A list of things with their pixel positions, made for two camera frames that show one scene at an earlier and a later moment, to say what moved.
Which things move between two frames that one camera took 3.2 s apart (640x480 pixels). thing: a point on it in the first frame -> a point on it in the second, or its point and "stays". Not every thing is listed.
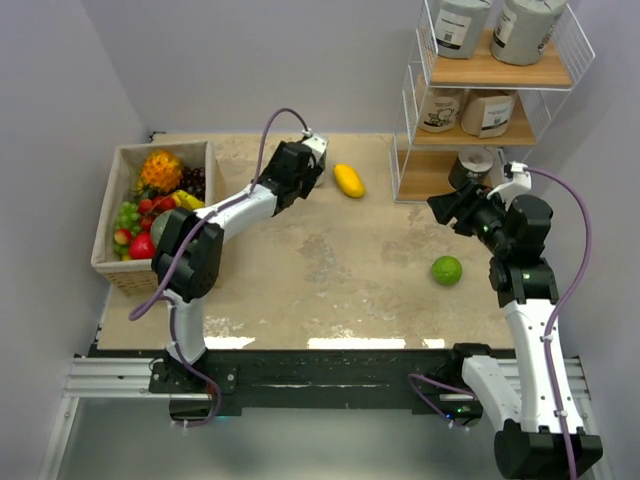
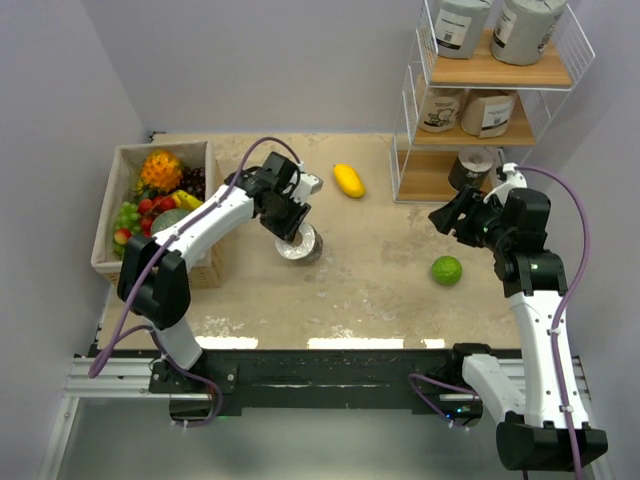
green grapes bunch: x=127 y=218 stays
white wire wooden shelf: x=476 y=90 stays
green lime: x=446 y=270 stays
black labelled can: x=320 y=179 -> x=306 y=246
